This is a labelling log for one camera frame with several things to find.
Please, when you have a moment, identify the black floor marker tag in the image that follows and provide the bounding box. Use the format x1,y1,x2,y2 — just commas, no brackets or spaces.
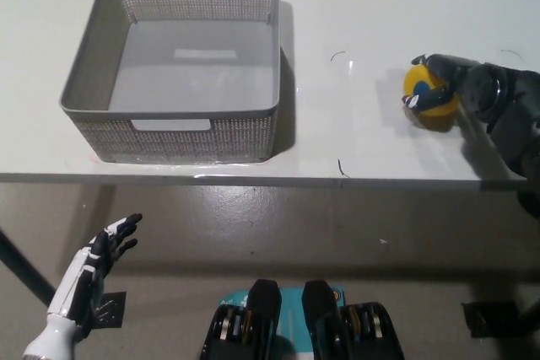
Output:
462,300,519,339
93,291,127,328

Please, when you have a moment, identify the grey perforated plastic basket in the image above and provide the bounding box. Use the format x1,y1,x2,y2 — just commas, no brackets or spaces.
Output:
58,0,282,164

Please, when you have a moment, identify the white and black left hand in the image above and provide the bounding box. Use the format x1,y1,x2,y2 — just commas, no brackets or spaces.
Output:
45,212,143,341

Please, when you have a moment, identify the black and teal robot body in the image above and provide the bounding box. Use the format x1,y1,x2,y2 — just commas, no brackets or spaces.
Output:
202,278,406,360

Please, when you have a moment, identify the black right hand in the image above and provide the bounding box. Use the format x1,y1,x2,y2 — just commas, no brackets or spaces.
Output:
400,52,514,125

